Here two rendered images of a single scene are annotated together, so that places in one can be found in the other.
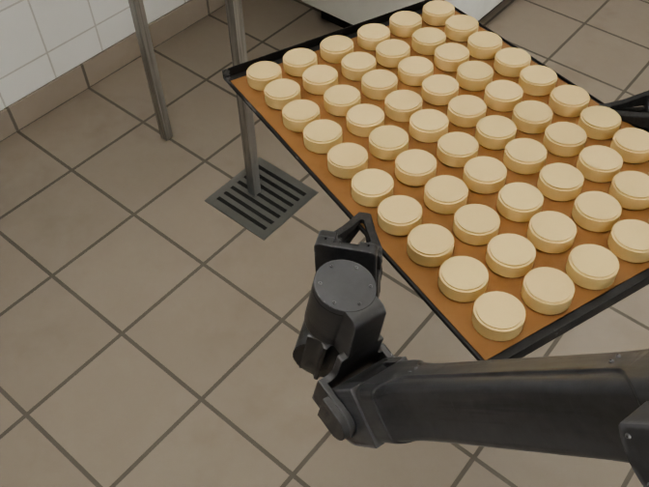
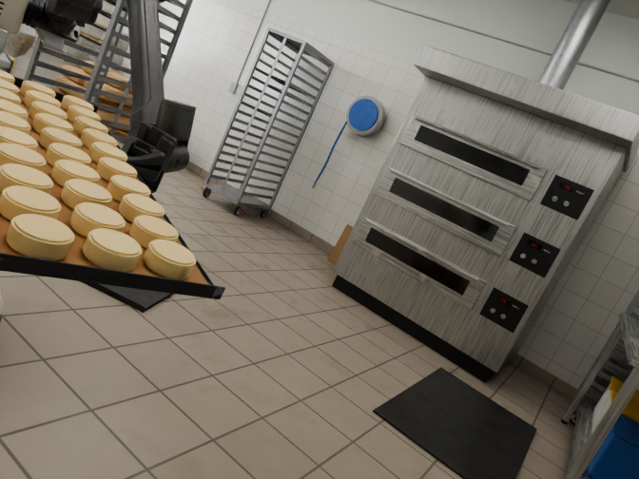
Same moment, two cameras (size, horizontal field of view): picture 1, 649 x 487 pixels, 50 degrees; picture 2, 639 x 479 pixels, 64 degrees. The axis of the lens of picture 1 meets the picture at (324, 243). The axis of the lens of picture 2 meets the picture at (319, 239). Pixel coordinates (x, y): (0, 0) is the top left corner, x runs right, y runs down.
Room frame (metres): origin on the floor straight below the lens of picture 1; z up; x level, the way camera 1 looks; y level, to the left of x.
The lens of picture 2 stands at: (1.34, 0.11, 1.14)
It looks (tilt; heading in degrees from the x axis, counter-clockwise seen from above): 11 degrees down; 168
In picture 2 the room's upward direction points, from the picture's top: 25 degrees clockwise
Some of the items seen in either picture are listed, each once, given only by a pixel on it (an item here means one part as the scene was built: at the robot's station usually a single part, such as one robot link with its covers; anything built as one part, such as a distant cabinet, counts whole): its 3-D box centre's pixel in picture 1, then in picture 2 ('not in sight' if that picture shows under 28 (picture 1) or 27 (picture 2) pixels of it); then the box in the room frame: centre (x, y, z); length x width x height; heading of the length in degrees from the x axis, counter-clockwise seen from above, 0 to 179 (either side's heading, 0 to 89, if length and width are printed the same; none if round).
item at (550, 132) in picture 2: not in sight; (473, 219); (-2.54, 2.01, 1.00); 1.56 x 1.20 x 2.01; 51
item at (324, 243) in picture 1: (341, 294); (154, 157); (0.42, -0.02, 0.98); 0.07 x 0.07 x 0.10; 76
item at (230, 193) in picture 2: not in sight; (267, 127); (-4.21, 0.29, 0.93); 0.64 x 0.51 x 1.78; 143
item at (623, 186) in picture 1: (633, 189); not in sight; (0.56, -0.36, 1.00); 0.05 x 0.05 x 0.02
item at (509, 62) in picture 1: (512, 62); not in sight; (0.83, -0.27, 0.97); 0.05 x 0.05 x 0.02
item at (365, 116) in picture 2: not in sight; (350, 147); (-3.98, 1.14, 1.10); 0.41 x 0.15 x 1.10; 51
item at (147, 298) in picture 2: not in sight; (137, 277); (-1.39, -0.13, 0.01); 0.60 x 0.40 x 0.03; 164
